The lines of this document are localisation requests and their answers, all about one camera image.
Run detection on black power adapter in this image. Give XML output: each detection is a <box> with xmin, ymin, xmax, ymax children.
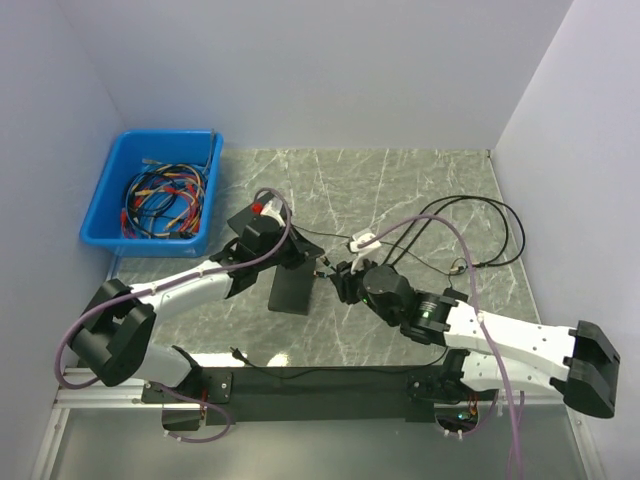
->
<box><xmin>443</xmin><ymin>287</ymin><xmax>469</xmax><ymax>302</ymax></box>

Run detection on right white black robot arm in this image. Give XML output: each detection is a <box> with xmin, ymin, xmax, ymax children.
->
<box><xmin>329</xmin><ymin>261</ymin><xmax>621</xmax><ymax>419</ymax></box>

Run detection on black network switch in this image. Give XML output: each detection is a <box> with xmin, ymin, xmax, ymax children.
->
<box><xmin>267</xmin><ymin>260</ymin><xmax>316</xmax><ymax>316</ymax></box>
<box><xmin>227</xmin><ymin>192</ymin><xmax>289</xmax><ymax>239</ymax></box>

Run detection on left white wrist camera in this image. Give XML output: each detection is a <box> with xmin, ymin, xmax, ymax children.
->
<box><xmin>250</xmin><ymin>198</ymin><xmax>286</xmax><ymax>226</ymax></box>

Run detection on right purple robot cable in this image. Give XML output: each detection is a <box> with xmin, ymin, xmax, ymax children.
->
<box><xmin>349</xmin><ymin>213</ymin><xmax>526</xmax><ymax>480</ymax></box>

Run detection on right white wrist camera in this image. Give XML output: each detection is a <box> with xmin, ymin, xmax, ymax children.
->
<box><xmin>348</xmin><ymin>229</ymin><xmax>381</xmax><ymax>274</ymax></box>

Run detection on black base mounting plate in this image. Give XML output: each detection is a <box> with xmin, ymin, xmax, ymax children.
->
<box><xmin>139</xmin><ymin>364</ymin><xmax>501</xmax><ymax>431</ymax></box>

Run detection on long black ethernet cable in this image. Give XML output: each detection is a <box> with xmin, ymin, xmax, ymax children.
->
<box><xmin>313</xmin><ymin>195</ymin><xmax>511</xmax><ymax>279</ymax></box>

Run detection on bundle of coloured cables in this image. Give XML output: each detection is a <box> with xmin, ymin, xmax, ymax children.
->
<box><xmin>118</xmin><ymin>157</ymin><xmax>211</xmax><ymax>241</ymax></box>

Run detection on aluminium rail frame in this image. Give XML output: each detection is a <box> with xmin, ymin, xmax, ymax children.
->
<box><xmin>29</xmin><ymin>144</ymin><xmax>609</xmax><ymax>480</ymax></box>

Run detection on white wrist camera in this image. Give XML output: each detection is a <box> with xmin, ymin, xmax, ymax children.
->
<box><xmin>250</xmin><ymin>198</ymin><xmax>286</xmax><ymax>226</ymax></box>
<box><xmin>348</xmin><ymin>229</ymin><xmax>381</xmax><ymax>274</ymax></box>

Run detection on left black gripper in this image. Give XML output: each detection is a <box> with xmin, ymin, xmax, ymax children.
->
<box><xmin>256</xmin><ymin>220</ymin><xmax>324</xmax><ymax>271</ymax></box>

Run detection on blue plastic bin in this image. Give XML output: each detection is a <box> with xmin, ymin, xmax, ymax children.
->
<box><xmin>80</xmin><ymin>129</ymin><xmax>224</xmax><ymax>258</ymax></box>

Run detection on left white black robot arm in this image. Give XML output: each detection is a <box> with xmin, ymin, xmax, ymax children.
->
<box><xmin>60</xmin><ymin>218</ymin><xmax>325</xmax><ymax>402</ymax></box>

